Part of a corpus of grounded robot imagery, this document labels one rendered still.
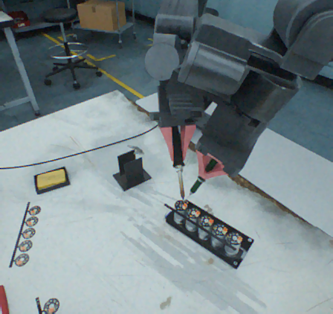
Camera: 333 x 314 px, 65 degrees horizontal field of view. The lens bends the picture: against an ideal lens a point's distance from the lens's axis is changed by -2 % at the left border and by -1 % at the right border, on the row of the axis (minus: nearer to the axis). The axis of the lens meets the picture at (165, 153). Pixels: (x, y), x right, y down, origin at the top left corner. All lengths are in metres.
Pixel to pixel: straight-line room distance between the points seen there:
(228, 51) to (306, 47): 0.07
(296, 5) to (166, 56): 0.22
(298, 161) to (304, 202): 0.14
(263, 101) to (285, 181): 0.41
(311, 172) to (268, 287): 0.33
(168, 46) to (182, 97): 0.11
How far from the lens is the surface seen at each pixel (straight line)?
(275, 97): 0.30
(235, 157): 0.35
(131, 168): 0.60
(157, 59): 0.44
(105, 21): 3.76
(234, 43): 0.29
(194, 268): 0.52
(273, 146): 0.79
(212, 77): 0.29
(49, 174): 0.69
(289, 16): 0.28
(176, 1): 0.55
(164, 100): 0.49
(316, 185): 0.72
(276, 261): 0.56
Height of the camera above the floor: 1.22
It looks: 41 degrees down
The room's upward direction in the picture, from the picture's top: straight up
